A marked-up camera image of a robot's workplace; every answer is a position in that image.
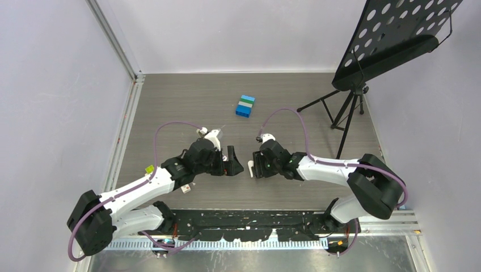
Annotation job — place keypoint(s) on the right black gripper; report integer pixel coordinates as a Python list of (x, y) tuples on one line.
[(259, 171)]

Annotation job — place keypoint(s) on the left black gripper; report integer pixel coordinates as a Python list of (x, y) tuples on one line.
[(230, 168)]

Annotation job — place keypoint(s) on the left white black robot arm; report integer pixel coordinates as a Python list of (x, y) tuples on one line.
[(97, 219)]

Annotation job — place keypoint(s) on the olive green white stapler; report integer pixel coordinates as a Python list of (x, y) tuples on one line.
[(218, 134)]

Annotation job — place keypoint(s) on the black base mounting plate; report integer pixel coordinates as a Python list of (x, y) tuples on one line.
[(251, 225)]

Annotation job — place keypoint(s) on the black music stand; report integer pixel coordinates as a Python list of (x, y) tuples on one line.
[(388, 34)]

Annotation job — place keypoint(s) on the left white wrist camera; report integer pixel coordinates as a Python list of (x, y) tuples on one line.
[(204, 133)]

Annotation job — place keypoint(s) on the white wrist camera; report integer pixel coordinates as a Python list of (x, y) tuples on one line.
[(262, 138), (204, 133)]

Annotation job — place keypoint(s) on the small white stapler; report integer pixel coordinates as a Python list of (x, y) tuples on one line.
[(251, 168)]

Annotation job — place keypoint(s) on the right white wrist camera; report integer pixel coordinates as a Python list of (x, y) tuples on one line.
[(262, 138)]

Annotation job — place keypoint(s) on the blue green toy brick stack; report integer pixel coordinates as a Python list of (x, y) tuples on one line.
[(244, 107)]

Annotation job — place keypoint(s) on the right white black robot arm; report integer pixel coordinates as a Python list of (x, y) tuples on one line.
[(375, 189)]

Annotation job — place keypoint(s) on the aluminium frame rail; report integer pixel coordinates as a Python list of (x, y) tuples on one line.
[(121, 72)]

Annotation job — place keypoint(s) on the red yellow toy brick car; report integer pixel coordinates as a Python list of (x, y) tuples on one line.
[(149, 170)]

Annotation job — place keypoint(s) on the white staples box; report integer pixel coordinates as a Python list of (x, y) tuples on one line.
[(186, 188)]

